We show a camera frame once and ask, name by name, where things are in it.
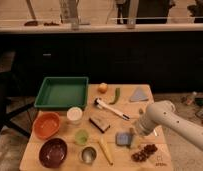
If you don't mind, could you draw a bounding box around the small metal cup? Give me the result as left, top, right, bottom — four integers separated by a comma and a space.
81, 146, 97, 164

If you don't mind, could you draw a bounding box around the green chili pepper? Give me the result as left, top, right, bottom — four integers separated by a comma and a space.
109, 87, 120, 105

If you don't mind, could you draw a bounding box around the white handled brush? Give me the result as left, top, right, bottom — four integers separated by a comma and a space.
94, 98, 130, 121

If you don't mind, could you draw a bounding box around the wooden cutting board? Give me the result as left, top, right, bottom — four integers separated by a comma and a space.
19, 84, 173, 171

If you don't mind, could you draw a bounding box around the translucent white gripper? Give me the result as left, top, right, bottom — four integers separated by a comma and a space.
129, 119, 157, 149

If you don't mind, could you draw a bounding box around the dark rectangular block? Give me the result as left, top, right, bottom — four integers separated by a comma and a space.
89, 117, 110, 133

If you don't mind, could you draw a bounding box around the grey blue triangular cloth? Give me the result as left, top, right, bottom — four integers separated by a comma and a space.
129, 87, 148, 102

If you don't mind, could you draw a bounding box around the green plastic tray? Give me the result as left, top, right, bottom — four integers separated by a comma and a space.
34, 77, 88, 110

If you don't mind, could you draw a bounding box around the orange bowl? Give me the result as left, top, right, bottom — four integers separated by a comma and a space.
33, 112, 60, 140

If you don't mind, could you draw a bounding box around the small green cup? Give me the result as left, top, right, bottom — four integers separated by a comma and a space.
75, 130, 89, 145

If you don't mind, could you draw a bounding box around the bunch of dark grapes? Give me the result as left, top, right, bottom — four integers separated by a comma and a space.
131, 144, 158, 162

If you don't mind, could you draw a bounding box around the white cup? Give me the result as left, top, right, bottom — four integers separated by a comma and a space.
67, 107, 83, 124

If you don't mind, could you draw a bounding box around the dark purple bowl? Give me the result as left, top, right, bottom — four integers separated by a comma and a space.
39, 138, 67, 168

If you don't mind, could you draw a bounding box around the silver fork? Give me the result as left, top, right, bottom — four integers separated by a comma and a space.
139, 108, 158, 137

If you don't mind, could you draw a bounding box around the yellow orange fruit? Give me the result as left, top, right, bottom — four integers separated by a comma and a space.
98, 83, 108, 93

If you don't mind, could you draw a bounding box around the blue sponge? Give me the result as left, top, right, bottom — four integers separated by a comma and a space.
115, 132, 132, 146

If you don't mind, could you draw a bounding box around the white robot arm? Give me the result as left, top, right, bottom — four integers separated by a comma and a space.
134, 100, 203, 151

